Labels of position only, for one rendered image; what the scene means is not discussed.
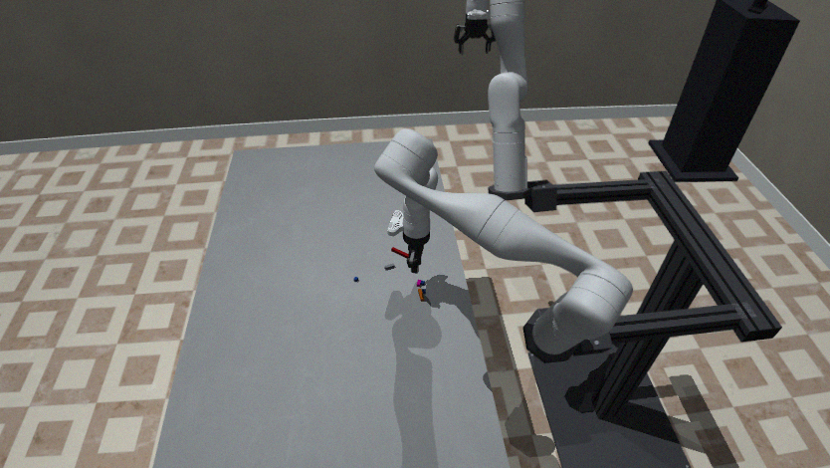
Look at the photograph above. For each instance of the red rod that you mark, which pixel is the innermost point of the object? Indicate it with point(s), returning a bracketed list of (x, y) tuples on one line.
[(400, 252)]

